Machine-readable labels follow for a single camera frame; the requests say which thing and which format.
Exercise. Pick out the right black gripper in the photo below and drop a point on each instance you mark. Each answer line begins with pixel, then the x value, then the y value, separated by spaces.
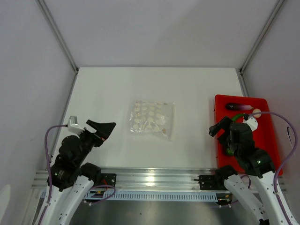
pixel 223 123

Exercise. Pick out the red plastic tray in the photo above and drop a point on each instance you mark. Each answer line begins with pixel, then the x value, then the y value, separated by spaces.
pixel 264 136

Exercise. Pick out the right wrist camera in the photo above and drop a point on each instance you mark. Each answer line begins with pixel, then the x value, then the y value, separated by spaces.
pixel 251 121

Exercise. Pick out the aluminium frame post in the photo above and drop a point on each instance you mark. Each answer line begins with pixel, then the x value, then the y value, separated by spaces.
pixel 57 33
pixel 263 33

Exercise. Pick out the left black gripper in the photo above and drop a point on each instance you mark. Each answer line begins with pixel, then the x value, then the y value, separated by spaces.
pixel 103 131

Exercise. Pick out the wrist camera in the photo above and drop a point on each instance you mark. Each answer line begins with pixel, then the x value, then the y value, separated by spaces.
pixel 251 121
pixel 73 126

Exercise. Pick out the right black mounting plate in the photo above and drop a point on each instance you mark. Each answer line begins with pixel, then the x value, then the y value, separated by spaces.
pixel 210 182

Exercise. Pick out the clear dotted zip bag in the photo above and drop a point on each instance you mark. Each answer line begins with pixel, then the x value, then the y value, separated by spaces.
pixel 152 117

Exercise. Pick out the white slotted cable duct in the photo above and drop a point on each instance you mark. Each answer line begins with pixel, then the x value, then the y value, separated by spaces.
pixel 152 196

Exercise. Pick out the left aluminium frame post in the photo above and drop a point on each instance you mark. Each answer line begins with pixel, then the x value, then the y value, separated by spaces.
pixel 57 33

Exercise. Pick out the purple toy eggplant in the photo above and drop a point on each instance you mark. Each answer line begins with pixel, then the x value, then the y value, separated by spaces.
pixel 238 107

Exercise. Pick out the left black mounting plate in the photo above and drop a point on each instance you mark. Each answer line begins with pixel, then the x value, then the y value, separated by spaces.
pixel 106 179

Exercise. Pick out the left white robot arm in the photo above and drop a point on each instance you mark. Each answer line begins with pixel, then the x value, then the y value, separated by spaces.
pixel 69 178

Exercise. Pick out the green bell pepper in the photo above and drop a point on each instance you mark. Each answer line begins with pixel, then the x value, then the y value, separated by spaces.
pixel 229 152

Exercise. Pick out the right aluminium frame post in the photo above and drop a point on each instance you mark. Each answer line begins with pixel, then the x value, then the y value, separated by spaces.
pixel 263 33

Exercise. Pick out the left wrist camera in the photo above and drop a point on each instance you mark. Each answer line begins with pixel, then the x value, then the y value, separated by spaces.
pixel 73 126

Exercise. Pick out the green chili pepper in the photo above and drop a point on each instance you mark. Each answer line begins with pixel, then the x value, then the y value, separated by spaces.
pixel 236 117

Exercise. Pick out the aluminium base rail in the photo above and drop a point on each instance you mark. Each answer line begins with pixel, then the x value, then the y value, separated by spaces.
pixel 157 179

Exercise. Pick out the white egg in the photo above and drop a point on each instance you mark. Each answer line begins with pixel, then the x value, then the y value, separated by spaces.
pixel 256 113

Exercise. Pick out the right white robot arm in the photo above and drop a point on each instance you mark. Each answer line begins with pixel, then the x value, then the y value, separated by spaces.
pixel 271 207

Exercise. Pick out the black mounting plate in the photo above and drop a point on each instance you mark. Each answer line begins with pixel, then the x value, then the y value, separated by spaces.
pixel 106 179
pixel 210 182

